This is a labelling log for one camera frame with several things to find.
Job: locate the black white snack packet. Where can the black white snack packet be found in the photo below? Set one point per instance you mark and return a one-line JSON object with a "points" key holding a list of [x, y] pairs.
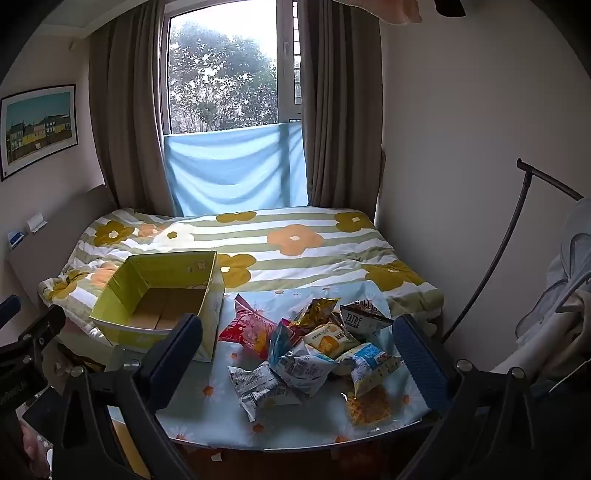
{"points": [[360, 318]]}

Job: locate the floral striped quilt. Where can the floral striped quilt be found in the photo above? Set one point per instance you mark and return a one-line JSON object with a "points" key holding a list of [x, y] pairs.
{"points": [[300, 258]]}

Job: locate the brown curtain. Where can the brown curtain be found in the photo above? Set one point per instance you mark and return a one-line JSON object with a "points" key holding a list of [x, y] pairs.
{"points": [[124, 115], [341, 115]]}

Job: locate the window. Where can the window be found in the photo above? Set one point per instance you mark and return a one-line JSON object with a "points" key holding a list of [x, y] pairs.
{"points": [[221, 69]]}

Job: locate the yellow cream snack packet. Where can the yellow cream snack packet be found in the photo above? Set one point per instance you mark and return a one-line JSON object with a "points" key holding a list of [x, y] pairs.
{"points": [[330, 340]]}

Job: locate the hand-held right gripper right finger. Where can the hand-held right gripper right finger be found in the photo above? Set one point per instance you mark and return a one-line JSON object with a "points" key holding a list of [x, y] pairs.
{"points": [[420, 364]]}

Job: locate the framed house picture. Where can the framed house picture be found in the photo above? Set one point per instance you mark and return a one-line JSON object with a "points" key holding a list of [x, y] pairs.
{"points": [[39, 129]]}

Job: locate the blue white snack packet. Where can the blue white snack packet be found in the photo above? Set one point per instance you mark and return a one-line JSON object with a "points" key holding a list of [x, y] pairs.
{"points": [[295, 364]]}

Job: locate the daisy print blue tablecloth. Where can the daisy print blue tablecloth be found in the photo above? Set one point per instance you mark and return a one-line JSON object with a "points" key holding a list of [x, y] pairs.
{"points": [[304, 415]]}

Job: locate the pink hanging cloth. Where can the pink hanging cloth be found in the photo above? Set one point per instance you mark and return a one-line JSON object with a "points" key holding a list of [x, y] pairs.
{"points": [[401, 11]]}

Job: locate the light blue cloth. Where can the light blue cloth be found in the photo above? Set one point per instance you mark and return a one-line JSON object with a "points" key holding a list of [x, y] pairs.
{"points": [[231, 170]]}

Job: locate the beige bed headboard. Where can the beige bed headboard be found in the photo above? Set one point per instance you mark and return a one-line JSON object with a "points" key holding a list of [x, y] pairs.
{"points": [[55, 230]]}

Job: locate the yellow-green cardboard box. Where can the yellow-green cardboard box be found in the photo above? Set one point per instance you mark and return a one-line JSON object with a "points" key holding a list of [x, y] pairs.
{"points": [[138, 281]]}

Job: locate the pale blue yellow snack packet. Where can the pale blue yellow snack packet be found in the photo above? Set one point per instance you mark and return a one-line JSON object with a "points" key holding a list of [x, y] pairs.
{"points": [[369, 364]]}

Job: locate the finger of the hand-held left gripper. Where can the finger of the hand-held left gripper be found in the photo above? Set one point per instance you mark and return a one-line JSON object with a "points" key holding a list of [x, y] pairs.
{"points": [[44, 325], [10, 305]]}

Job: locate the small white holder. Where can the small white holder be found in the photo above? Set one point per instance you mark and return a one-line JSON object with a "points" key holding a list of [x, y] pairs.
{"points": [[36, 222]]}

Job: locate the pile of pale clothes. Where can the pile of pale clothes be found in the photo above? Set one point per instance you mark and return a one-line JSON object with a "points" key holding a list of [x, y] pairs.
{"points": [[568, 286]]}

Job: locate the gold snack packet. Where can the gold snack packet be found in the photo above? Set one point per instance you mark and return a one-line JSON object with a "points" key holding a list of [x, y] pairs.
{"points": [[318, 308]]}

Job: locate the black curved stand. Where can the black curved stand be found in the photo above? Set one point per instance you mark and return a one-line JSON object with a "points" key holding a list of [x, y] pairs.
{"points": [[520, 164]]}

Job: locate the dark hanging object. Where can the dark hanging object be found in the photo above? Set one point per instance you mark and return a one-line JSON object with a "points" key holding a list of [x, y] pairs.
{"points": [[450, 7]]}

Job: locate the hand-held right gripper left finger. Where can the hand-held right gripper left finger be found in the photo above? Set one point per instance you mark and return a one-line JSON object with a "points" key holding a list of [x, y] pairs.
{"points": [[178, 360]]}

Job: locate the person's left hand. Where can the person's left hand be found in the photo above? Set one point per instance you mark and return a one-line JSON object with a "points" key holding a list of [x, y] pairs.
{"points": [[34, 447]]}

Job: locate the silver white snack packet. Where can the silver white snack packet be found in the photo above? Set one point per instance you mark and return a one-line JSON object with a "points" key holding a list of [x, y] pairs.
{"points": [[254, 385]]}

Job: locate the small blue box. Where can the small blue box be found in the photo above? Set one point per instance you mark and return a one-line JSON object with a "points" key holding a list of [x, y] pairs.
{"points": [[17, 239]]}

